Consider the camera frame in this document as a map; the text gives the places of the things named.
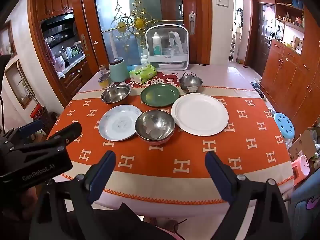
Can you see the white bottle teal label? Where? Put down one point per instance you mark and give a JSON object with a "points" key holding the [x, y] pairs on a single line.
{"points": [[157, 45]]}

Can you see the wooden kitchen counter cabinet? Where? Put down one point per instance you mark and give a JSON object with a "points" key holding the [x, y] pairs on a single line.
{"points": [[75, 75]]}

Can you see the white light switch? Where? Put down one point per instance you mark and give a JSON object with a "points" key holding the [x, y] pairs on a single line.
{"points": [[222, 0]]}

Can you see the wide steel bowl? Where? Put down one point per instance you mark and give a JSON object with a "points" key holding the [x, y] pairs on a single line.
{"points": [[116, 93]]}

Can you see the white pill bottle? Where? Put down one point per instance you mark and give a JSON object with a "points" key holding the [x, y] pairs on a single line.
{"points": [[144, 60]]}

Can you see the pink plastic stool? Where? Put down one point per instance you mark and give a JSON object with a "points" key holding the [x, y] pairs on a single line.
{"points": [[302, 166]]}

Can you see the blue patterned white plate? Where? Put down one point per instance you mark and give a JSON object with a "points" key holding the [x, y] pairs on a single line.
{"points": [[120, 122]]}

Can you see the mint green canister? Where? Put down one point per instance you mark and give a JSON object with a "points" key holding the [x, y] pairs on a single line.
{"points": [[118, 70]]}

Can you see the wooden sliding glass door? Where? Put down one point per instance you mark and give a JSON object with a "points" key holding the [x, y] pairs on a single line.
{"points": [[160, 0]]}

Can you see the small steel bowl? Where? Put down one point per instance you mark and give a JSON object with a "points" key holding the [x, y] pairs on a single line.
{"points": [[190, 82]]}

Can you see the white red-printed table mat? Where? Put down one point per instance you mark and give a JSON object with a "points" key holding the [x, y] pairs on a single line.
{"points": [[217, 75]]}

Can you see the black range hood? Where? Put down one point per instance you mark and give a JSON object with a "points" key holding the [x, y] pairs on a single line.
{"points": [[58, 25]]}

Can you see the dark entrance door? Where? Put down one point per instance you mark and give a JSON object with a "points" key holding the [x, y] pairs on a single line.
{"points": [[263, 35]]}

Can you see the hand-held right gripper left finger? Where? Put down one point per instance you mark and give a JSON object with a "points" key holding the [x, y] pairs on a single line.
{"points": [[102, 172]]}

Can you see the wooden upper kitchen cabinet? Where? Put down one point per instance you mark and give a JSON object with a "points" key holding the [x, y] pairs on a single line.
{"points": [[53, 1]]}

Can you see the clear squeeze bottle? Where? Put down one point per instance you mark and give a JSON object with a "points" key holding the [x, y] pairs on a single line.
{"points": [[144, 51]]}

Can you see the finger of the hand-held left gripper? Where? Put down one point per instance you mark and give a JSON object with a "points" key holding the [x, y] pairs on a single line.
{"points": [[31, 127], [67, 132]]}

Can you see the green plate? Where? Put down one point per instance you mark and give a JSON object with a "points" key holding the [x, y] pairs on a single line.
{"points": [[160, 95]]}

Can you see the wooden wall cabinet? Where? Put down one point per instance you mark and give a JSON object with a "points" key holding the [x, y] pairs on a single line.
{"points": [[295, 67]]}

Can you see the pink steel bowl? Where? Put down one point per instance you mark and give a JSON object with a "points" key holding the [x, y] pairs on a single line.
{"points": [[155, 125]]}

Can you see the orange patterned tablecloth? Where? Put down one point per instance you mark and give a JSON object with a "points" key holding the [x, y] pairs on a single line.
{"points": [[175, 160]]}

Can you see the blue printed cloth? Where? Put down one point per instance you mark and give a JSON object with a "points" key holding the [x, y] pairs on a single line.
{"points": [[307, 205]]}

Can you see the green tissue pack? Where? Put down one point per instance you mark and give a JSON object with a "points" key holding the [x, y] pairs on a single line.
{"points": [[142, 73]]}

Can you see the yellow jar with metal lid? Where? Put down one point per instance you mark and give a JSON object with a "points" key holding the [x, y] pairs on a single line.
{"points": [[104, 81]]}

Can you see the small glass jar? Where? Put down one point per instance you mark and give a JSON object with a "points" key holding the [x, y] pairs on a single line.
{"points": [[101, 68]]}

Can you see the framed wall picture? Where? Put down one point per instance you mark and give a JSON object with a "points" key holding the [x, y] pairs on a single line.
{"points": [[7, 37], [20, 85]]}

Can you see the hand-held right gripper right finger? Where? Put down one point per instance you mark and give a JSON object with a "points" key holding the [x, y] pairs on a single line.
{"points": [[216, 172]]}

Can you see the blue plastic stool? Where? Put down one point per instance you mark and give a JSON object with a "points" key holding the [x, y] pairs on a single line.
{"points": [[283, 125]]}

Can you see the blue face mask pack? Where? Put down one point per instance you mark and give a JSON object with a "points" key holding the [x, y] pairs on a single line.
{"points": [[132, 68]]}

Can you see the red basket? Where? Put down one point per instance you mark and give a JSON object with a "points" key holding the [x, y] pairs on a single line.
{"points": [[35, 110]]}

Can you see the large white plate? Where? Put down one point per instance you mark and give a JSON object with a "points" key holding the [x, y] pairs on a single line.
{"points": [[200, 113]]}

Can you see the cardboard box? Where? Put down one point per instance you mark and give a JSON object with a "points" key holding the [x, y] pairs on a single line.
{"points": [[303, 143]]}

